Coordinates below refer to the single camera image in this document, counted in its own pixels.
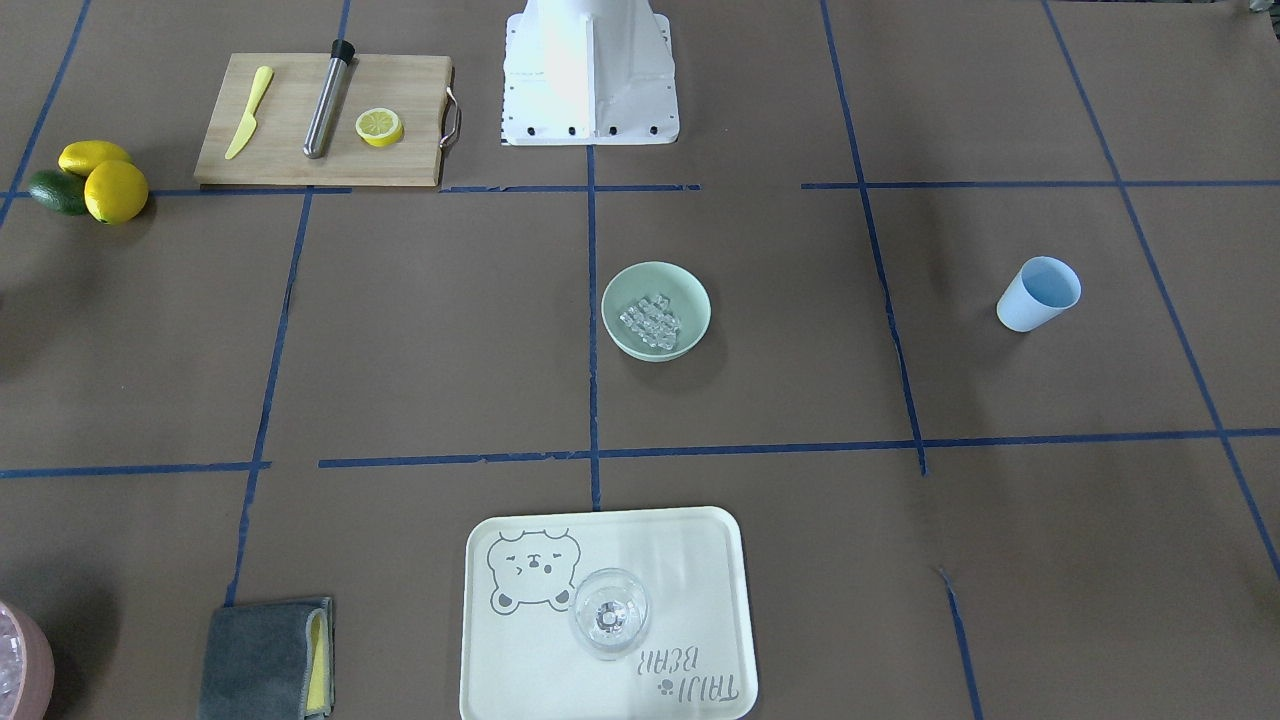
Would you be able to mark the green ceramic bowl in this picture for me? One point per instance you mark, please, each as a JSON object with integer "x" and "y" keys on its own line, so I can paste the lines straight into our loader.
{"x": 690, "y": 299}

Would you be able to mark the light blue plastic cup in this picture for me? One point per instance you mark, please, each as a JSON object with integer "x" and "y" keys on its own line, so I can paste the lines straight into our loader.
{"x": 1043, "y": 288}

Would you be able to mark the ice cubes in green bowl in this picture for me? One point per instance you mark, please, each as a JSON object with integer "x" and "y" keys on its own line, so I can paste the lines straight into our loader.
{"x": 653, "y": 322}

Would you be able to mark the pink bowl of ice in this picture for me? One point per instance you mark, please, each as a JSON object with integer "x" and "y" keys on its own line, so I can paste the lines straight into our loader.
{"x": 27, "y": 667}

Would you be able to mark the clear wine glass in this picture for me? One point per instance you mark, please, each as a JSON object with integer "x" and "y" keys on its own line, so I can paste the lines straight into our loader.
{"x": 611, "y": 613}

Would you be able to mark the cream bear serving tray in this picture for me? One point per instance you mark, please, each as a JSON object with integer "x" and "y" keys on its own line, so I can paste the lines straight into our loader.
{"x": 521, "y": 660}

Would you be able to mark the lemon half slice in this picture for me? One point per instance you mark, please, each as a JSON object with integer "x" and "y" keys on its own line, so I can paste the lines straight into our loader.
{"x": 379, "y": 127}

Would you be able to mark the steel muddler black tip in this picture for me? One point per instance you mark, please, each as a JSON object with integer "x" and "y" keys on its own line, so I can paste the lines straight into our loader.
{"x": 320, "y": 130}

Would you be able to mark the yellow plastic knife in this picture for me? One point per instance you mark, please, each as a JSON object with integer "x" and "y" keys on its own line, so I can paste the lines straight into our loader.
{"x": 248, "y": 122}

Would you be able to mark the grey folded cloth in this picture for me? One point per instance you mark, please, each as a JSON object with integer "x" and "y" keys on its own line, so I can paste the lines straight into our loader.
{"x": 270, "y": 660}

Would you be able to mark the whole yellow lemon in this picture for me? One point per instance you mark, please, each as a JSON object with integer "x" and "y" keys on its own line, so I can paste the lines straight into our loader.
{"x": 115, "y": 192}

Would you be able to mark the green lime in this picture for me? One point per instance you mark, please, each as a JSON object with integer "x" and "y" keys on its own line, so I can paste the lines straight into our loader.
{"x": 59, "y": 191}

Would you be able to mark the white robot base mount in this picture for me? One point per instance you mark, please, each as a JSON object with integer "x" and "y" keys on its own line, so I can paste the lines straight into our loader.
{"x": 589, "y": 73}

